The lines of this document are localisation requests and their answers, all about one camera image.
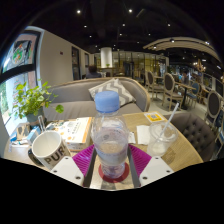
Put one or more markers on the yellow square table sticker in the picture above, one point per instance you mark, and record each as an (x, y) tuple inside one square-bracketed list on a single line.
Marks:
[(154, 117)]

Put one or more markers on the flat round red coaster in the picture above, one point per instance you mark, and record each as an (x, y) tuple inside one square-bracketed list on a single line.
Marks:
[(101, 175)]

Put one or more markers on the small blue box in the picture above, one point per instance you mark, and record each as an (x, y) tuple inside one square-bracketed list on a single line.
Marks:
[(33, 135)]

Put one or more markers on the person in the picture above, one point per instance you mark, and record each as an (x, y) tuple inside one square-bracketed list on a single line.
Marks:
[(93, 73)]

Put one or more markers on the printed menu sheet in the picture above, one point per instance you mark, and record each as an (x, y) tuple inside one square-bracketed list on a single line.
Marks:
[(53, 126)]

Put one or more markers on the white paper napkin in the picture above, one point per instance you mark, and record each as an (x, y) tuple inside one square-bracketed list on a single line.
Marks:
[(143, 134)]

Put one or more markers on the group of ceiling lights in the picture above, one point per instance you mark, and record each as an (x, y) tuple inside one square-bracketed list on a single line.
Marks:
[(78, 11)]

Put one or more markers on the green potted plant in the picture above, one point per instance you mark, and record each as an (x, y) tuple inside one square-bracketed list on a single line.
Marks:
[(31, 100)]

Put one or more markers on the dark tufted armchair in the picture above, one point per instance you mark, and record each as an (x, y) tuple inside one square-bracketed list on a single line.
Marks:
[(196, 133)]

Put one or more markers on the grey zigzag pillow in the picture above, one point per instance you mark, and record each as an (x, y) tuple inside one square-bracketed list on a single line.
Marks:
[(113, 88)]

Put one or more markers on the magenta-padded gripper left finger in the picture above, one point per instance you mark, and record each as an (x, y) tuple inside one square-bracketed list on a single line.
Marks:
[(68, 170)]

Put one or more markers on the white round column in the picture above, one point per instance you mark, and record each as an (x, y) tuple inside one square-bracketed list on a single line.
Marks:
[(106, 57)]

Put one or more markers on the clear blue-capped water bottle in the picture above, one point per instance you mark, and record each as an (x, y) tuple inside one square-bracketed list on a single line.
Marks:
[(110, 140)]

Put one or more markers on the group of dining chairs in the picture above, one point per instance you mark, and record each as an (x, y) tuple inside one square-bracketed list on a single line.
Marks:
[(170, 88)]

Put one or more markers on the grey curved sofa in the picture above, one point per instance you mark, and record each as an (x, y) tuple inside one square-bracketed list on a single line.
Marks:
[(73, 108)]

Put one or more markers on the clear plastic cup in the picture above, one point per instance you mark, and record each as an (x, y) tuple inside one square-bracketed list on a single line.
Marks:
[(161, 141)]

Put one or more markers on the white drinking straw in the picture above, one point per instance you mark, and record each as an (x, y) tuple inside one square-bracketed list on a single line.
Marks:
[(171, 116)]

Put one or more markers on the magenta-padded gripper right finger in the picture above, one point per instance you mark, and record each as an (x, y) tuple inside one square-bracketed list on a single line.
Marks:
[(155, 170)]

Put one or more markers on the white paper slip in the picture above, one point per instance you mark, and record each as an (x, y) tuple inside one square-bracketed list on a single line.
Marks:
[(132, 137)]

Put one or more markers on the black-framed decorated window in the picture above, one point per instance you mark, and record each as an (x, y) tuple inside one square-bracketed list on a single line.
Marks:
[(18, 56)]

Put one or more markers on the white printed mug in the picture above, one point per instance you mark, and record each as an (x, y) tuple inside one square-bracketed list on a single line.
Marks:
[(50, 150)]

